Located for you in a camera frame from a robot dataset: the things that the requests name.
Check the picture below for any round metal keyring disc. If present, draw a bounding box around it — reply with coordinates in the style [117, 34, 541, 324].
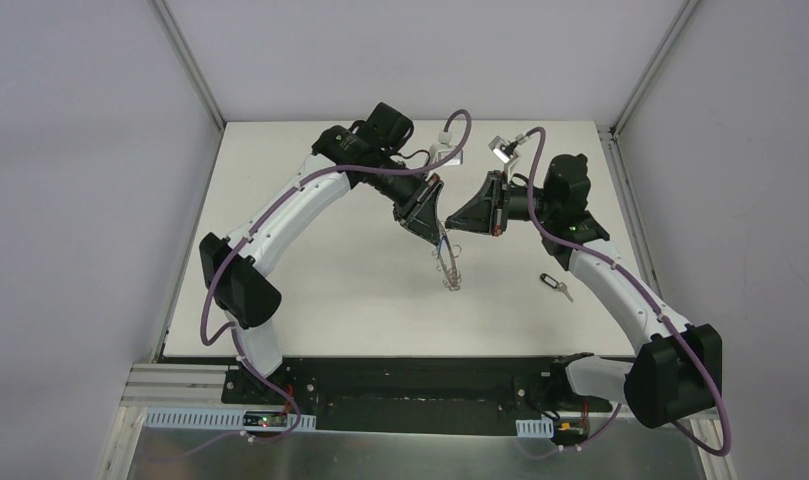
[432, 231, 462, 291]

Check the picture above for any key with black tag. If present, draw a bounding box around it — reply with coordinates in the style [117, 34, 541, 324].
[540, 273, 574, 302]

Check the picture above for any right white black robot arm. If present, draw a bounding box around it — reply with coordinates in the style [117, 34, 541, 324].
[445, 154, 729, 428]

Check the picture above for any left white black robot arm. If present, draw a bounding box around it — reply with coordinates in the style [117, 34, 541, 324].
[199, 103, 443, 405]

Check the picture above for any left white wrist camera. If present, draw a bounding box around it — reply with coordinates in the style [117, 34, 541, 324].
[426, 130, 468, 166]

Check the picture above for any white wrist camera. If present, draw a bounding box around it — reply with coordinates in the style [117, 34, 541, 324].
[488, 135, 526, 168]
[426, 130, 468, 166]

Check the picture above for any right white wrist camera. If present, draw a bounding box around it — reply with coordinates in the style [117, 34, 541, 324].
[488, 135, 526, 168]

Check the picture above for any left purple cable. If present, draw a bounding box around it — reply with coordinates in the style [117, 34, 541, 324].
[199, 109, 473, 444]

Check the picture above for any purple cable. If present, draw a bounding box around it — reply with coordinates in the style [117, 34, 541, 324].
[526, 127, 733, 458]
[199, 109, 473, 444]

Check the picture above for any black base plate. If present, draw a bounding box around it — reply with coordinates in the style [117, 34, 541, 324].
[221, 356, 613, 436]

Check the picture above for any right white cable duct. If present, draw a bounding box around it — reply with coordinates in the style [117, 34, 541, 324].
[515, 417, 554, 439]

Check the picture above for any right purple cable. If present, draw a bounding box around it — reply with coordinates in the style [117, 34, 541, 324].
[526, 127, 733, 458]

